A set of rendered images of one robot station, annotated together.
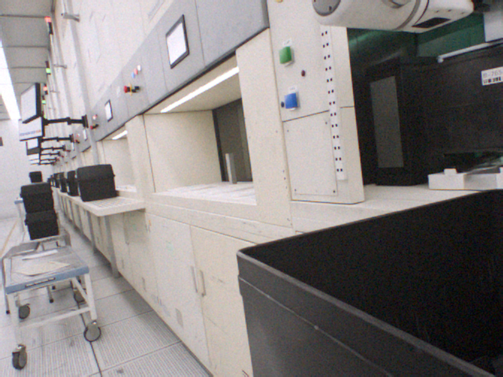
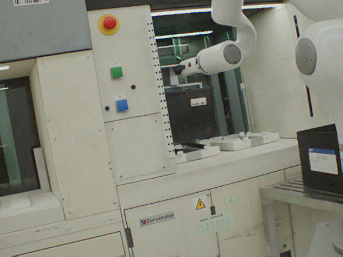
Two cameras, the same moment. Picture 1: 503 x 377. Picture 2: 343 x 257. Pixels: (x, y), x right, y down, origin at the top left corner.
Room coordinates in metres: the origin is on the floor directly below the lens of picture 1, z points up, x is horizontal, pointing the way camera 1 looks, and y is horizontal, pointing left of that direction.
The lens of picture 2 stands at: (0.55, 1.19, 1.08)
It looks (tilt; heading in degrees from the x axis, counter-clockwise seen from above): 3 degrees down; 278
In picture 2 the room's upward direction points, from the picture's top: 10 degrees counter-clockwise
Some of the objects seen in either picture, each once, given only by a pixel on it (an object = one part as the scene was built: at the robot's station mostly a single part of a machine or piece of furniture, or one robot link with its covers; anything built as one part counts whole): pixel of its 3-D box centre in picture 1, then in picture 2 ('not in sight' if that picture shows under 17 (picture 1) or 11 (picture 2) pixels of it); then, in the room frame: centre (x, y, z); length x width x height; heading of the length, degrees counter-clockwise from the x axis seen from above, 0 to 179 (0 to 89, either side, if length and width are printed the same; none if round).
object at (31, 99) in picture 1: (53, 108); not in sight; (3.36, 1.56, 1.59); 0.50 x 0.41 x 0.36; 118
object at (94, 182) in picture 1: (95, 182); not in sight; (2.98, 1.17, 0.93); 0.30 x 0.28 x 0.26; 25
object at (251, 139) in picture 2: not in sight; (244, 139); (0.53, -0.65, 0.89); 0.22 x 0.21 x 0.04; 118
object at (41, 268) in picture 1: (42, 266); not in sight; (2.37, 1.34, 0.47); 0.31 x 0.23 x 0.02; 50
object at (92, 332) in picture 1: (52, 293); not in sight; (2.54, 1.40, 0.24); 0.97 x 0.52 x 0.48; 31
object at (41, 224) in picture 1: (41, 223); not in sight; (3.75, 2.05, 0.59); 0.30 x 0.28 x 0.26; 28
